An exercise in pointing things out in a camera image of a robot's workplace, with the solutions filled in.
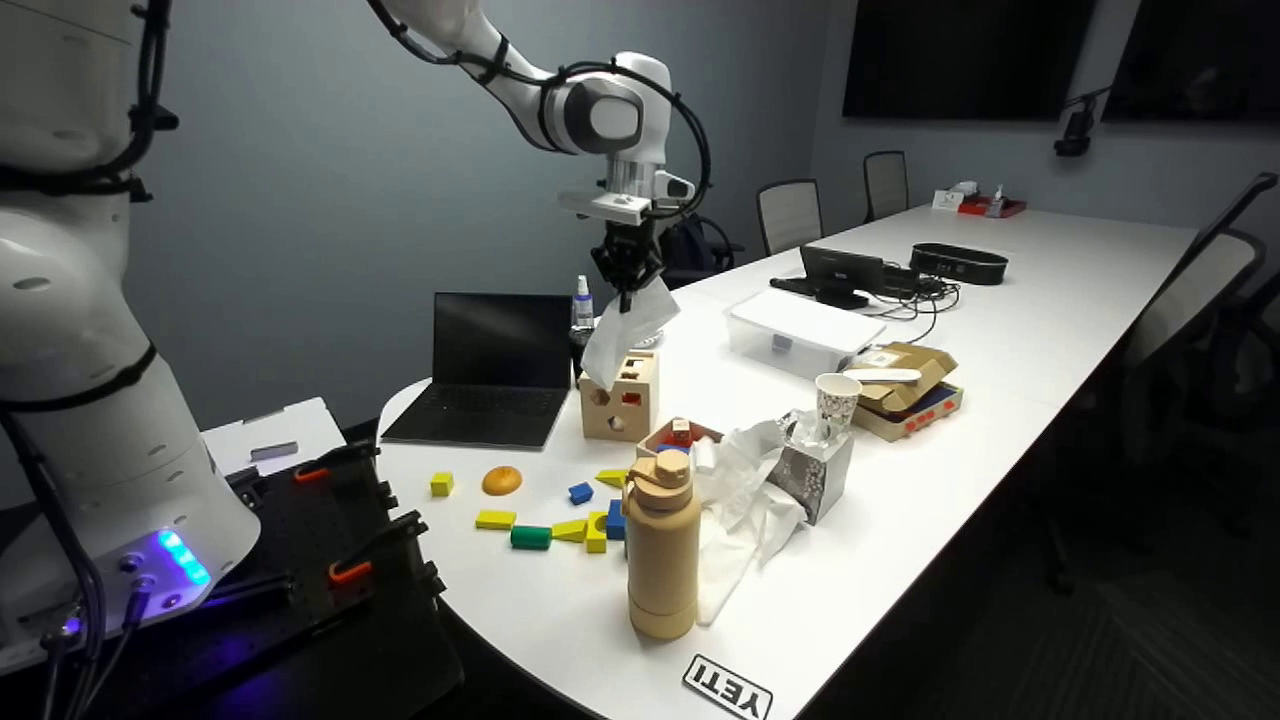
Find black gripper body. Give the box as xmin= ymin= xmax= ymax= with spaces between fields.
xmin=591 ymin=217 xmax=669 ymax=287

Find white paper napkin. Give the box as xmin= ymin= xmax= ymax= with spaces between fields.
xmin=579 ymin=276 xmax=686 ymax=391

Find black laptop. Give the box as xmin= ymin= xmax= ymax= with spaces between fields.
xmin=377 ymin=287 xmax=579 ymax=454

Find small spray bottle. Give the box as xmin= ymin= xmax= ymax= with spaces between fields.
xmin=570 ymin=272 xmax=601 ymax=334

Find black backpack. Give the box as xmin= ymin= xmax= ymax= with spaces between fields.
xmin=660 ymin=212 xmax=739 ymax=293

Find wooden shape sorter cube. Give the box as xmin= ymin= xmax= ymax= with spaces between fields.
xmin=575 ymin=344 xmax=663 ymax=445

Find small wooden block tray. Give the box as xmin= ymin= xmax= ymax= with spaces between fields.
xmin=636 ymin=418 xmax=727 ymax=465

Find clear plastic storage box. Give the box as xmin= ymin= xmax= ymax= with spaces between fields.
xmin=726 ymin=286 xmax=890 ymax=376

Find grey mesh office chair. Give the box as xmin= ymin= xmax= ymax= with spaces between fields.
xmin=1117 ymin=230 xmax=1268 ymax=418
xmin=861 ymin=149 xmax=916 ymax=225
xmin=758 ymin=178 xmax=830 ymax=256

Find black monitor on stand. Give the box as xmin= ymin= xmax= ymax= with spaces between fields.
xmin=769 ymin=245 xmax=951 ymax=311

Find clear plastic bag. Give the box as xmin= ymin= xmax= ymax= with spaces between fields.
xmin=694 ymin=411 xmax=806 ymax=632

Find orange dome block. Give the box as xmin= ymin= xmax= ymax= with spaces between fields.
xmin=480 ymin=462 xmax=530 ymax=500

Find white patterned paper cup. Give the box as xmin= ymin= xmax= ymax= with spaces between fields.
xmin=811 ymin=367 xmax=863 ymax=440

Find grey patterned tissue box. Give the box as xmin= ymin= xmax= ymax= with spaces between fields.
xmin=778 ymin=408 xmax=856 ymax=524

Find tan insulated water bottle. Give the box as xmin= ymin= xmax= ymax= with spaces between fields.
xmin=622 ymin=445 xmax=706 ymax=645

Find brown and white object pile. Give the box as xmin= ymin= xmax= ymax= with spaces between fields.
xmin=846 ymin=340 xmax=969 ymax=445

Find black oval speaker bar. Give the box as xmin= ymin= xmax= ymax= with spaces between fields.
xmin=908 ymin=240 xmax=1012 ymax=287

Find small white box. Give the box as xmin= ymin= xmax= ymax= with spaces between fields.
xmin=929 ymin=178 xmax=986 ymax=217

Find red flat item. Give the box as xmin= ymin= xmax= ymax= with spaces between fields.
xmin=957 ymin=197 xmax=1032 ymax=225

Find white flat board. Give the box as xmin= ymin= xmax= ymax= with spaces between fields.
xmin=195 ymin=391 xmax=353 ymax=482

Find black clamp orange tip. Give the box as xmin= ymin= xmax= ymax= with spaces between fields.
xmin=325 ymin=514 xmax=434 ymax=592

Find black white YETI sticker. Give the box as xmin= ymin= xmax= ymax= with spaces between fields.
xmin=680 ymin=648 xmax=782 ymax=720

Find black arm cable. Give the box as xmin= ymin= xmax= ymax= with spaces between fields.
xmin=364 ymin=0 xmax=716 ymax=217

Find tangled thin cables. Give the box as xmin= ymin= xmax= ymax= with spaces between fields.
xmin=874 ymin=276 xmax=969 ymax=334

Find black wall television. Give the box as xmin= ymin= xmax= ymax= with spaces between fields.
xmin=1101 ymin=0 xmax=1280 ymax=130
xmin=842 ymin=0 xmax=1101 ymax=125

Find black conference camera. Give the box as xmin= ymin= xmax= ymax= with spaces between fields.
xmin=1053 ymin=83 xmax=1114 ymax=161

